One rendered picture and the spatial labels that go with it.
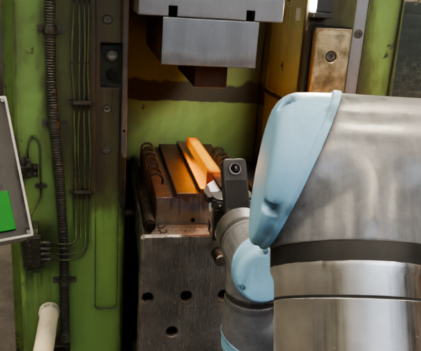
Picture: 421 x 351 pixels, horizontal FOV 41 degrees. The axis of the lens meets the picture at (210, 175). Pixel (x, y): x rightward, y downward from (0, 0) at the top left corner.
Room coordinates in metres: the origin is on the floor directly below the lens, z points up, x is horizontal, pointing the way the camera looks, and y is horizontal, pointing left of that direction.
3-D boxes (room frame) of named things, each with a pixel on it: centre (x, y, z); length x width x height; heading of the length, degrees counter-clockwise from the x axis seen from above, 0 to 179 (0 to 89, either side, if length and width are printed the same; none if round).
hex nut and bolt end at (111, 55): (1.31, 0.24, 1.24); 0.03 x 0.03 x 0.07; 11
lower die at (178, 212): (1.40, 0.06, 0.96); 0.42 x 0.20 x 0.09; 11
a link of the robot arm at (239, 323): (0.82, -0.09, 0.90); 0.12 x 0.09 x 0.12; 93
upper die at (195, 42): (1.40, 0.06, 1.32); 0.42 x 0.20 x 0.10; 11
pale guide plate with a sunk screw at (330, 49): (1.39, -0.26, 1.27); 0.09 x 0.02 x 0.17; 101
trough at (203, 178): (1.41, 0.04, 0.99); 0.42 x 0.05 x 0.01; 11
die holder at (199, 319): (1.42, 0.01, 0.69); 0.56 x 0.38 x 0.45; 11
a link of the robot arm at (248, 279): (0.83, -0.08, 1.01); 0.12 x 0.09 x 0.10; 11
